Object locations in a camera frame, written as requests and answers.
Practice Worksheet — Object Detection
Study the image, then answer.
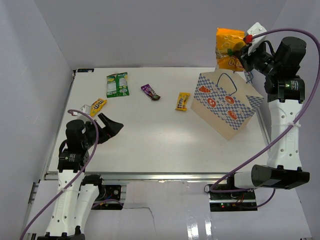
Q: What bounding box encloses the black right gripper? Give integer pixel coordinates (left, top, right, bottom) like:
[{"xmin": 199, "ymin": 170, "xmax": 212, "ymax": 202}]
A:
[{"xmin": 235, "ymin": 41, "xmax": 280, "ymax": 78}]

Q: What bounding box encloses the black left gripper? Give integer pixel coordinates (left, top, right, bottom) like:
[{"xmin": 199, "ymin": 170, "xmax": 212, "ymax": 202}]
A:
[{"xmin": 82, "ymin": 112, "xmax": 123, "ymax": 148}]

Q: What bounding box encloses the orange snack bag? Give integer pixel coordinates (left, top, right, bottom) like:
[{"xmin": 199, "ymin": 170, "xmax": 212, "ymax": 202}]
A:
[{"xmin": 215, "ymin": 28, "xmax": 245, "ymax": 72}]

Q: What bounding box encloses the yellow M&M packet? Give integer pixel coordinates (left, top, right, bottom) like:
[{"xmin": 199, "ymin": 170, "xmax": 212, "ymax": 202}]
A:
[
  {"xmin": 175, "ymin": 92, "xmax": 191, "ymax": 112},
  {"xmin": 89, "ymin": 98, "xmax": 107, "ymax": 117}
]

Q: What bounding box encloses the green snack bag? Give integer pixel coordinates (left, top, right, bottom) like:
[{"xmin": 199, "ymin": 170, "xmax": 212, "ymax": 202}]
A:
[{"xmin": 106, "ymin": 72, "xmax": 130, "ymax": 98}]

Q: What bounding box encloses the purple candy bar wrapper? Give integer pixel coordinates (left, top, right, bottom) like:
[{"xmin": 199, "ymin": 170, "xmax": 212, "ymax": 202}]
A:
[{"xmin": 140, "ymin": 84, "xmax": 161, "ymax": 101}]

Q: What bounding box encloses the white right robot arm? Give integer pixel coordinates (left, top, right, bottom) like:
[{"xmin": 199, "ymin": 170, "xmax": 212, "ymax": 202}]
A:
[{"xmin": 225, "ymin": 36, "xmax": 310, "ymax": 200}]

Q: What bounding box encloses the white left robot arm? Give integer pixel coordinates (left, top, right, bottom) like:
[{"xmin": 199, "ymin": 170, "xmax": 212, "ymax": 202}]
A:
[{"xmin": 38, "ymin": 113, "xmax": 124, "ymax": 240}]

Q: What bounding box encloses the checkered paper bag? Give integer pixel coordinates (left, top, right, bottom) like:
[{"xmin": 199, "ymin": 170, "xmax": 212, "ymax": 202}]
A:
[{"xmin": 191, "ymin": 69, "xmax": 264, "ymax": 141}]

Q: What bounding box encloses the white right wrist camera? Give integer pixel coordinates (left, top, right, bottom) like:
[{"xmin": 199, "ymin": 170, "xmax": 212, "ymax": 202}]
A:
[{"xmin": 247, "ymin": 22, "xmax": 267, "ymax": 55}]

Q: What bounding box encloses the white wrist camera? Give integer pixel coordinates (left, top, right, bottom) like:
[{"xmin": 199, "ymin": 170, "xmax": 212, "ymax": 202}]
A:
[
  {"xmin": 79, "ymin": 104, "xmax": 91, "ymax": 115},
  {"xmin": 247, "ymin": 22, "xmax": 267, "ymax": 55}
]

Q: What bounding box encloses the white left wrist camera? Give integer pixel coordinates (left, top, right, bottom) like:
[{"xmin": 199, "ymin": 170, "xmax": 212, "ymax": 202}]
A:
[{"xmin": 79, "ymin": 104, "xmax": 91, "ymax": 115}]

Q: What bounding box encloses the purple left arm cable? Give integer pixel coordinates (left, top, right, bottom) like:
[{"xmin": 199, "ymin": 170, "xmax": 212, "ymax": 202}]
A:
[{"xmin": 19, "ymin": 108, "xmax": 99, "ymax": 240}]

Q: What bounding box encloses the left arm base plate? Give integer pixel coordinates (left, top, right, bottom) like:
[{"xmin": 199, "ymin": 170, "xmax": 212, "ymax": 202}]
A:
[{"xmin": 91, "ymin": 184, "xmax": 124, "ymax": 211}]

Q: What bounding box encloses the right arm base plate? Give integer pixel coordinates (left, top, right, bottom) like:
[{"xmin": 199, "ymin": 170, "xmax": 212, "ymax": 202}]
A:
[{"xmin": 203, "ymin": 184, "xmax": 258, "ymax": 213}]

